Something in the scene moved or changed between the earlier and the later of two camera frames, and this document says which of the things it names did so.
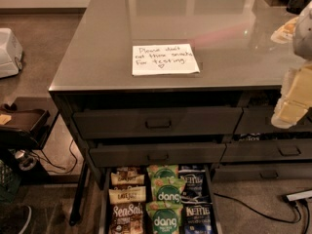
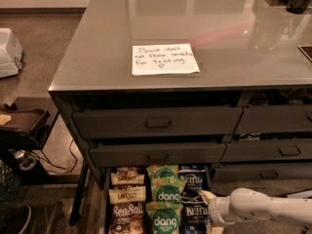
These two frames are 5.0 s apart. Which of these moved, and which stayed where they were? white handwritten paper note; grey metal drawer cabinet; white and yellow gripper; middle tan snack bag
Moved: white and yellow gripper
Stayed: white handwritten paper note; middle tan snack bag; grey metal drawer cabinet
